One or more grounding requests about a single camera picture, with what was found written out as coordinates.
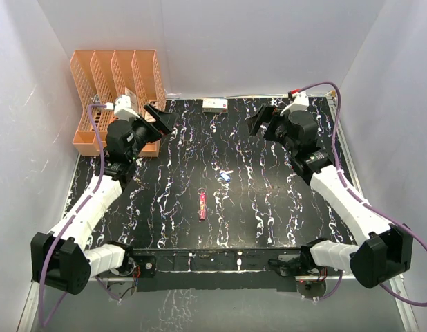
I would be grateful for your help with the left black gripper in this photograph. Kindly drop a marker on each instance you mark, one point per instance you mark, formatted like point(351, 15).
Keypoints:
point(166, 120)

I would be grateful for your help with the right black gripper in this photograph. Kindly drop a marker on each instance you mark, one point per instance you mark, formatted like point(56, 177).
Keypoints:
point(264, 117)

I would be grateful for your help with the key with blue tag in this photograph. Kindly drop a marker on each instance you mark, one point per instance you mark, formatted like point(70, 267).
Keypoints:
point(226, 175)

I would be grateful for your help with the pink strap keyring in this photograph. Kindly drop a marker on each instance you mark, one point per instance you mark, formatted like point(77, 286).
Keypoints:
point(202, 204)

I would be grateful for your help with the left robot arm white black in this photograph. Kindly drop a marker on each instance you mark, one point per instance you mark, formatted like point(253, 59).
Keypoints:
point(59, 257)

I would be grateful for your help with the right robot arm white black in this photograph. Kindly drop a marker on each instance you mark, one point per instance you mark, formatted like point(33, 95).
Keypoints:
point(382, 250)

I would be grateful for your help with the white small cardboard box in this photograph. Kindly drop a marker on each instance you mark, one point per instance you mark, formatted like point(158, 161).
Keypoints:
point(215, 105)

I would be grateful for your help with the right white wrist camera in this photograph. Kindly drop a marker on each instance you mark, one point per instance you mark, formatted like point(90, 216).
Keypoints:
point(299, 102)

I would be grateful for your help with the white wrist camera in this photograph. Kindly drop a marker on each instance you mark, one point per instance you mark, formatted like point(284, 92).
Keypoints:
point(126, 107)
point(299, 102)

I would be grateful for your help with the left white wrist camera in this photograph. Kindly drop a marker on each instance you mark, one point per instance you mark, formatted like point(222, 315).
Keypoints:
point(126, 107)

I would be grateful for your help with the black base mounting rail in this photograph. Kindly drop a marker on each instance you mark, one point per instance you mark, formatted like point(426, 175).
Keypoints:
point(223, 269)

